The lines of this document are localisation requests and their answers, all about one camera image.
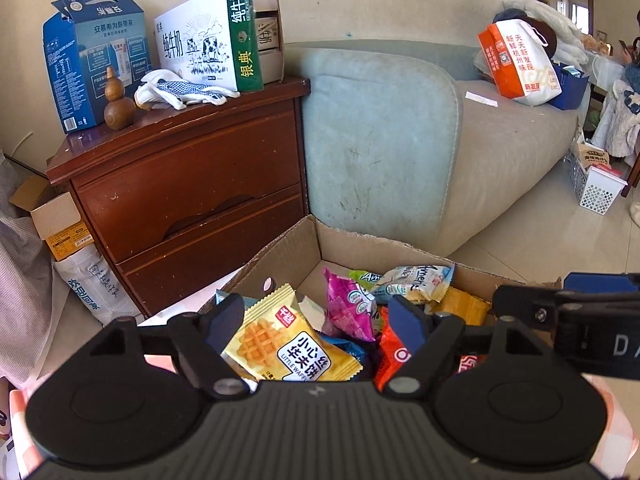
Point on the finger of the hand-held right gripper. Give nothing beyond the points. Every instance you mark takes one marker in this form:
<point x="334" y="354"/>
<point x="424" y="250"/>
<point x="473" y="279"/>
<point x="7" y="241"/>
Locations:
<point x="600" y="282"/>
<point x="525" y="302"/>

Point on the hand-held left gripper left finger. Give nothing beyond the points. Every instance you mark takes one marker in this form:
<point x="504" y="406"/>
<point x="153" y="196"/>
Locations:
<point x="225" y="320"/>

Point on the green snack packet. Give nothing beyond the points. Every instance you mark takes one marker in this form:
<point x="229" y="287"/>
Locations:
<point x="367" y="280"/>

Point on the grey checked curtain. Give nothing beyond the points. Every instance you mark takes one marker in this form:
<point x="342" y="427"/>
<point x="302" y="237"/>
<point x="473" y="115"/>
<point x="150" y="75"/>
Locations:
<point x="20" y="285"/>

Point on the blue foil chip bag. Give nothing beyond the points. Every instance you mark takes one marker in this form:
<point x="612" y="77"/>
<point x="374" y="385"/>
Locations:
<point x="357" y="355"/>

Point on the yellow waffle packet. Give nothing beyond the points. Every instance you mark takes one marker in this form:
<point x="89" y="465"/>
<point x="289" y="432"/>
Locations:
<point x="295" y="340"/>

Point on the brown wooden cabinet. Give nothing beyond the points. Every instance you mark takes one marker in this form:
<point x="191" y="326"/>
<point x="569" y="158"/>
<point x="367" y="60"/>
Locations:
<point x="190" y="180"/>

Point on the brown cardboard box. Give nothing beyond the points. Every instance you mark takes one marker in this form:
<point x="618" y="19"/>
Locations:
<point x="270" y="35"/>

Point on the wooden gourd ornament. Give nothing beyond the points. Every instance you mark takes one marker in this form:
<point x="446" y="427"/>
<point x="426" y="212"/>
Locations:
<point x="119" y="110"/>

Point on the white blue snack packet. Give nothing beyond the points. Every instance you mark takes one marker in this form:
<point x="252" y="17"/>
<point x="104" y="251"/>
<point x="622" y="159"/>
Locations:
<point x="415" y="280"/>

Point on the blue milk carton box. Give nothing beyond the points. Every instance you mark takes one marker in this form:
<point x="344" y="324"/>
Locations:
<point x="90" y="55"/>

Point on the white green milk carton box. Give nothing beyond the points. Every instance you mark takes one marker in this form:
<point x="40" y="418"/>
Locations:
<point x="200" y="45"/>

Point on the light blue sofa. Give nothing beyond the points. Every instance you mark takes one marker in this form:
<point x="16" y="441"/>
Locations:
<point x="400" y="135"/>

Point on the brown paper bag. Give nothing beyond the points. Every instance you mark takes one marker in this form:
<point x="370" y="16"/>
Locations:
<point x="592" y="155"/>

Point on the red noodle snack packet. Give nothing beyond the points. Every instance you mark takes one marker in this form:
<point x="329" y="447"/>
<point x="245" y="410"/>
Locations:
<point x="395" y="360"/>

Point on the white printed cardboard box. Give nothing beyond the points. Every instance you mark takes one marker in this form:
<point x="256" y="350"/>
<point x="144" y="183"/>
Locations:
<point x="300" y="245"/>

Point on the white plastic bag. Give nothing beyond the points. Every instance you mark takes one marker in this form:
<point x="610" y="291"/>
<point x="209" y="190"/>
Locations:
<point x="95" y="285"/>

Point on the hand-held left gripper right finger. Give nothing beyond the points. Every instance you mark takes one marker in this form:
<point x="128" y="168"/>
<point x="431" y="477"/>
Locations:
<point x="407" y="320"/>

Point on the white paper slip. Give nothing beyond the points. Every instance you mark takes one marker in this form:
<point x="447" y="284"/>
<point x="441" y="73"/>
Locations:
<point x="481" y="98"/>

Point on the dark cloth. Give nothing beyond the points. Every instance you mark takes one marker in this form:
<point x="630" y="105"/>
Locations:
<point x="545" y="35"/>

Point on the orange white shopping bag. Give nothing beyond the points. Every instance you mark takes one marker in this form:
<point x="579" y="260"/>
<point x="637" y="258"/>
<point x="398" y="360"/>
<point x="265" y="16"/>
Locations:
<point x="515" y="65"/>

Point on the white bedding pile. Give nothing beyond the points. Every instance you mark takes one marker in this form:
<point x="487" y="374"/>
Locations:
<point x="555" y="25"/>

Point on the small open cardboard box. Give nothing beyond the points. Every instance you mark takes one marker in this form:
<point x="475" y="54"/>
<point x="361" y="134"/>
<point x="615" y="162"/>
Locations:
<point x="55" y="220"/>

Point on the yellow snack packet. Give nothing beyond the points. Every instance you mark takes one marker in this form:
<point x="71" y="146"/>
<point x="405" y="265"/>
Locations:
<point x="462" y="305"/>

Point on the white perforated basket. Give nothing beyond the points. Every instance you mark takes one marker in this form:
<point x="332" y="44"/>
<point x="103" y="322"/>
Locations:
<point x="597" y="195"/>

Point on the magenta white snack packet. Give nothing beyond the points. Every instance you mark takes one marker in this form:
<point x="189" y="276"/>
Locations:
<point x="347" y="305"/>

